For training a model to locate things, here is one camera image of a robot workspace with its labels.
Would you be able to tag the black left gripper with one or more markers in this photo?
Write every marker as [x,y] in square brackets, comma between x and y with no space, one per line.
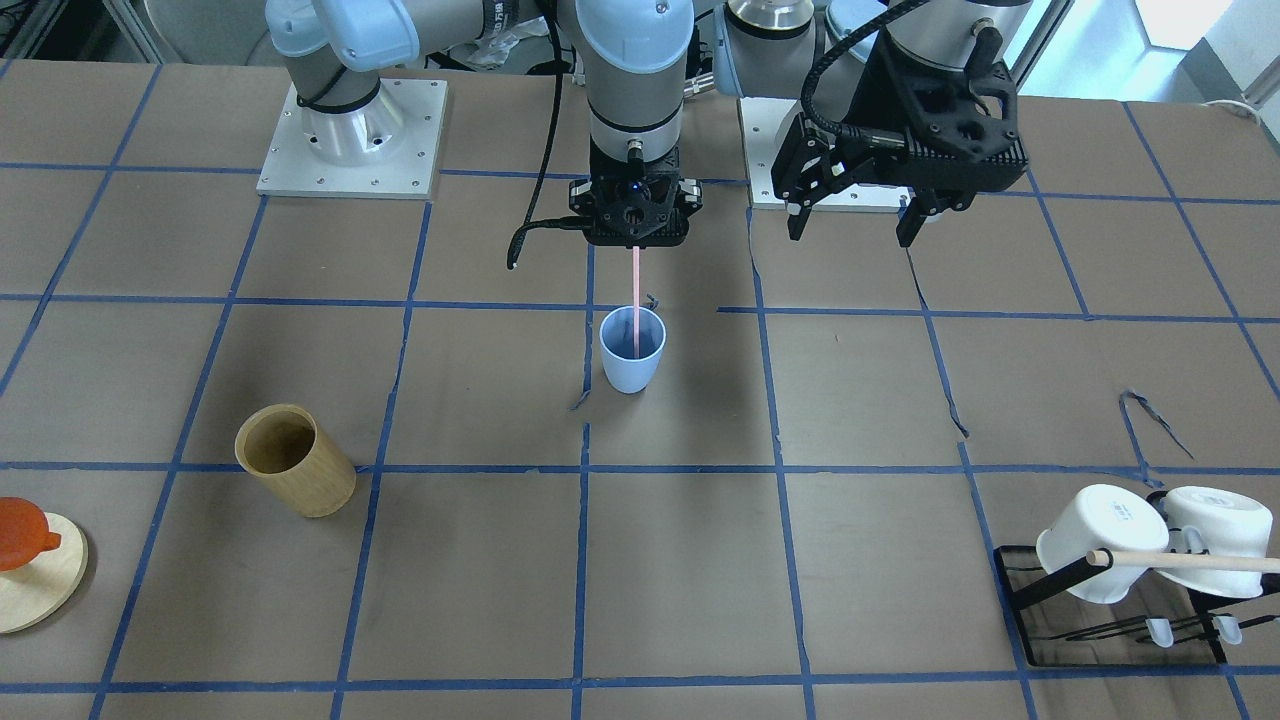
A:
[868,102]

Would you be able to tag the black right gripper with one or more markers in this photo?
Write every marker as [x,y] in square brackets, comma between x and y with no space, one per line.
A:
[579,196]

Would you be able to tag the pink chopstick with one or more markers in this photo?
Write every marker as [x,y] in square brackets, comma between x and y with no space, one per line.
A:
[635,302]

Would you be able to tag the light blue plastic cup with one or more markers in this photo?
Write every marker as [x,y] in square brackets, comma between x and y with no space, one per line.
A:
[625,374]

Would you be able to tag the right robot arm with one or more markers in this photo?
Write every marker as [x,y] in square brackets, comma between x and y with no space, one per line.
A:
[632,54]

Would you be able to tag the bamboo chopstick holder cup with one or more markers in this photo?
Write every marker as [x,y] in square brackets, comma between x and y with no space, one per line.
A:
[284,447]

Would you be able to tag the white mug on rack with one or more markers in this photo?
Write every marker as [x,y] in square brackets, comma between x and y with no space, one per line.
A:
[1101,516]
[1219,522]

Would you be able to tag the wooden rack rod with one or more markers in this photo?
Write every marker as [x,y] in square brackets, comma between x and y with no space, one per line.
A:
[1104,558]

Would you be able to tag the orange mug on stand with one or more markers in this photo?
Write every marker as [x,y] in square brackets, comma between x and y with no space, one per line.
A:
[25,533]

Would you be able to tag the black wire mug rack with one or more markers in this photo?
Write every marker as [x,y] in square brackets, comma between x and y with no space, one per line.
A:
[1158,623]

